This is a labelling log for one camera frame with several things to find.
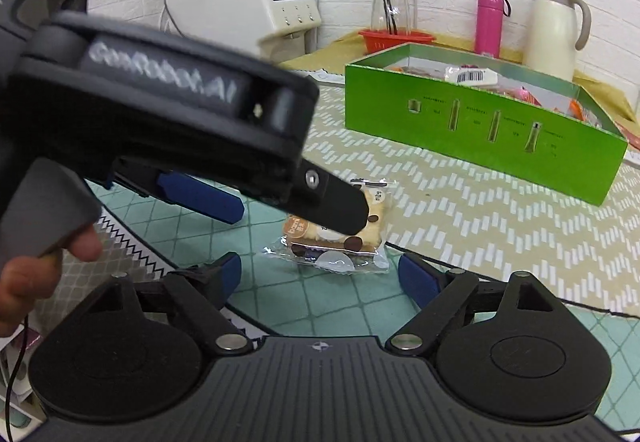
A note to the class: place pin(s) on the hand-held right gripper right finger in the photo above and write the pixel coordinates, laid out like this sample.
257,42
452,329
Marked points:
417,279

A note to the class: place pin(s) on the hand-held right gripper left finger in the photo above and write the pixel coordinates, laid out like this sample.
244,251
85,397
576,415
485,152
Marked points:
227,274

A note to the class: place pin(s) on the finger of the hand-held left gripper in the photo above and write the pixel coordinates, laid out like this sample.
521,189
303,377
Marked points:
200,199
335,207

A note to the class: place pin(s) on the chocolate chip cookie packet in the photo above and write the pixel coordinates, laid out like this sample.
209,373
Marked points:
378,202

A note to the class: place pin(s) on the green cardboard box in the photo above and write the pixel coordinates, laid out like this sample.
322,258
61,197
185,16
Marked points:
450,147

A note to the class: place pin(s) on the clear packet with white label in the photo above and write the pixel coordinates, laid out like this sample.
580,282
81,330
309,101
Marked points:
472,75

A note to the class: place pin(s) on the pink snack bag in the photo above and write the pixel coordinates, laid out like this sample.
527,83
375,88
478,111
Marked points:
525,96

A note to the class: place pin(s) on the orange snack bag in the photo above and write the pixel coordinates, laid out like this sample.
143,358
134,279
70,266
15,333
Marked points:
580,110

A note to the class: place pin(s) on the person's left hand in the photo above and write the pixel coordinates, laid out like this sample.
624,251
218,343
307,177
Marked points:
25,292

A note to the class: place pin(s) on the red plastic basket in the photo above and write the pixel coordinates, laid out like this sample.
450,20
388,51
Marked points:
380,42

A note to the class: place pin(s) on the glass carafe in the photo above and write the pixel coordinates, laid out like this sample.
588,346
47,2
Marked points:
401,2

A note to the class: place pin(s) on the pink water bottle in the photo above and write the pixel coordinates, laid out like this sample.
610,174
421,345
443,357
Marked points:
487,27

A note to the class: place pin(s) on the red paper envelope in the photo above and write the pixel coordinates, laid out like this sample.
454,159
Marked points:
631,132

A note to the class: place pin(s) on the cream thermos jug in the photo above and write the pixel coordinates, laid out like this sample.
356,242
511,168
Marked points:
550,37

